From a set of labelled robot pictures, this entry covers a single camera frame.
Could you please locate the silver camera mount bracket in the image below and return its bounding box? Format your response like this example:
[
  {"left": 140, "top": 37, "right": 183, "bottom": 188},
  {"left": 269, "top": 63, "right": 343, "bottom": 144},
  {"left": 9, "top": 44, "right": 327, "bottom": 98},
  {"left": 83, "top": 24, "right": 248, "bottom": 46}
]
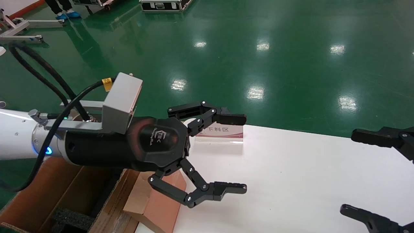
[{"left": 29, "top": 100, "right": 107, "bottom": 134}]

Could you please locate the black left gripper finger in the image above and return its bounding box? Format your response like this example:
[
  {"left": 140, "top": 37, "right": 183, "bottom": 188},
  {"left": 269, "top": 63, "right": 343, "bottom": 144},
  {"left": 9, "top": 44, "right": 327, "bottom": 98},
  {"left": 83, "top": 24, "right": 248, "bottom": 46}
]
[
  {"left": 148, "top": 158, "right": 247, "bottom": 208},
  {"left": 167, "top": 101, "right": 247, "bottom": 137}
]

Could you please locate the black foam block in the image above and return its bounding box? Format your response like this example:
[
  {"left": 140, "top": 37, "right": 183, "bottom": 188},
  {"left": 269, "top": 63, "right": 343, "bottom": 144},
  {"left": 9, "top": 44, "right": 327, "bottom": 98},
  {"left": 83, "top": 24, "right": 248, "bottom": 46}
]
[{"left": 52, "top": 208, "right": 96, "bottom": 232}]

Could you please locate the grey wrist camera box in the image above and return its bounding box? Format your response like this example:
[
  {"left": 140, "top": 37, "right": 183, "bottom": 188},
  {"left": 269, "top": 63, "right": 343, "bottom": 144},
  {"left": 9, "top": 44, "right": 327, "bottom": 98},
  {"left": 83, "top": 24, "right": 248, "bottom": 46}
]
[{"left": 102, "top": 72, "right": 143, "bottom": 135}]

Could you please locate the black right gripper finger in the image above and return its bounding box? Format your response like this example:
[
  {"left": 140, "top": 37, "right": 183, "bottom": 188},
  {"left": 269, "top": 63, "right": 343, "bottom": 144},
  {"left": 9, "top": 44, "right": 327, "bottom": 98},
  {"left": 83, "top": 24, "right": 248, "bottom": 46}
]
[
  {"left": 351, "top": 126, "right": 414, "bottom": 161},
  {"left": 340, "top": 204, "right": 414, "bottom": 233}
]

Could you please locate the acrylic sign with Chinese text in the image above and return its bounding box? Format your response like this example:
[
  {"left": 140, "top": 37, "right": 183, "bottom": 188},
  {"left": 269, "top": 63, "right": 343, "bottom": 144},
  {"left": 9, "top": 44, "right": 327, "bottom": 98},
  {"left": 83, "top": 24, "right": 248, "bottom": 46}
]
[{"left": 194, "top": 125, "right": 244, "bottom": 145}]

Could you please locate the person with blue shoe covers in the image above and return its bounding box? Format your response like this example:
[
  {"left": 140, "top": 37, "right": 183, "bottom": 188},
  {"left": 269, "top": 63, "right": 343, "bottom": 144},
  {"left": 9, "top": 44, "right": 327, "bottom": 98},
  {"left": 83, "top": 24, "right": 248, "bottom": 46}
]
[{"left": 45, "top": 0, "right": 82, "bottom": 21}]

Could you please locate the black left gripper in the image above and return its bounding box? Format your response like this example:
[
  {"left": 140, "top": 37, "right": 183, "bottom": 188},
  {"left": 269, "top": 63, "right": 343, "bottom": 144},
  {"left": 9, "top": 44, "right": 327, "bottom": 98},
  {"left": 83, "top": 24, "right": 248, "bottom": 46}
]
[{"left": 63, "top": 116, "right": 191, "bottom": 172}]

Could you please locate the small cardboard box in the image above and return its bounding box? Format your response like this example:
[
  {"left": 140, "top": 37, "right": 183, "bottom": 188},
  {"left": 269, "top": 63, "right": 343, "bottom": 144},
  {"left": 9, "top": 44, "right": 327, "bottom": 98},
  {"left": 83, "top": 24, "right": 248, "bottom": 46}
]
[{"left": 123, "top": 169, "right": 187, "bottom": 233}]

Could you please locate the large cardboard box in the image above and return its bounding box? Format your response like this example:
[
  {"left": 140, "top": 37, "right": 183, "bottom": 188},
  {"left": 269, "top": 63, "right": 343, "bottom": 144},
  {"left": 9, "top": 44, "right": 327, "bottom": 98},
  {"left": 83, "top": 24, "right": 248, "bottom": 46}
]
[{"left": 0, "top": 157, "right": 143, "bottom": 233}]

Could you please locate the grey metal floor stand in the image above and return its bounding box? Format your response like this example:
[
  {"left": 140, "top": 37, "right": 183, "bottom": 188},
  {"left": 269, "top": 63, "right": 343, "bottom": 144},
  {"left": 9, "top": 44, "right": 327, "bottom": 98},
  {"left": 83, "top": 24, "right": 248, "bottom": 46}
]
[{"left": 0, "top": 9, "right": 67, "bottom": 44}]

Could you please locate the thick black looped cable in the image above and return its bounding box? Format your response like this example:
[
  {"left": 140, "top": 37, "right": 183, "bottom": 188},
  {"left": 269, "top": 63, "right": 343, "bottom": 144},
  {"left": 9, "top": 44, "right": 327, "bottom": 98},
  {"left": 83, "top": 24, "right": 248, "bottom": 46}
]
[{"left": 8, "top": 41, "right": 93, "bottom": 122}]

